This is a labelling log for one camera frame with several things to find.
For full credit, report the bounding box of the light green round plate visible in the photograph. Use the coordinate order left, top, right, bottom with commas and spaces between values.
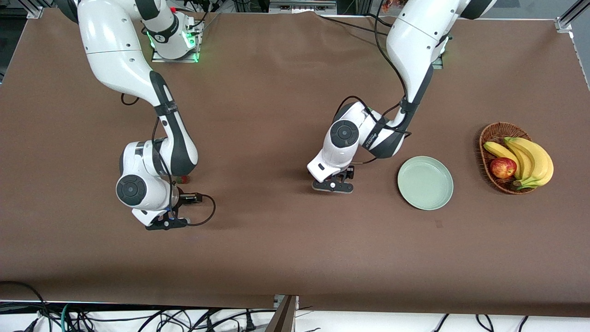
397, 156, 454, 211

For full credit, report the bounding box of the brown table cover mat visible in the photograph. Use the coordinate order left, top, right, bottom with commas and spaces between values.
0, 8, 590, 318

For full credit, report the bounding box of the brown wooden beam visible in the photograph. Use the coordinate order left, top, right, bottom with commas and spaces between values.
265, 295, 298, 332

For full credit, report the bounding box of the brown wicker basket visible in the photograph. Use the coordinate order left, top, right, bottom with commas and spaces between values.
479, 122, 537, 195

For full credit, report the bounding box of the red yellow apple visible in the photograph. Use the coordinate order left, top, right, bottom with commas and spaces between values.
490, 157, 518, 179

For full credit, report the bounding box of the grey metal equipment box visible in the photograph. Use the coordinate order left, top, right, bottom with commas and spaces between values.
269, 0, 338, 14

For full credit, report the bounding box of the yellow banana bunch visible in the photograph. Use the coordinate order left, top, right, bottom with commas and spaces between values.
483, 136, 555, 190

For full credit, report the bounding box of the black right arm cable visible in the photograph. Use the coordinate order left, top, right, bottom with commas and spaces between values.
121, 92, 216, 227

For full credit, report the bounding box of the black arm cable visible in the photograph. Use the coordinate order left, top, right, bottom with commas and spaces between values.
121, 92, 216, 227
341, 0, 413, 166

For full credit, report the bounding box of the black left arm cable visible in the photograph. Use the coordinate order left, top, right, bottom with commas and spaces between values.
341, 0, 413, 166

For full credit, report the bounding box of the thick black cable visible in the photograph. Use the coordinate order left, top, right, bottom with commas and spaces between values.
0, 280, 52, 332

